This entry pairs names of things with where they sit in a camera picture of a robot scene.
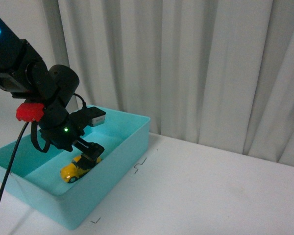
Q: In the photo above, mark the red clip on wrist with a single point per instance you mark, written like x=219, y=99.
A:
x=30, y=112

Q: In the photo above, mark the yellow beetle toy car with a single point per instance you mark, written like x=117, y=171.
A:
x=71, y=173

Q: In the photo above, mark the white pleated curtain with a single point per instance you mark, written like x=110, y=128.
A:
x=215, y=72

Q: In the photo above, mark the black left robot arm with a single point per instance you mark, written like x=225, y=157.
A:
x=46, y=93

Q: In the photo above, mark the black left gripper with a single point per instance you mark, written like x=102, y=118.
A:
x=58, y=129

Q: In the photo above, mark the turquoise plastic bin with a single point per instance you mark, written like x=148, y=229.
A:
x=62, y=185

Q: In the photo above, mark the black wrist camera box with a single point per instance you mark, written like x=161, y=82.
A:
x=89, y=116

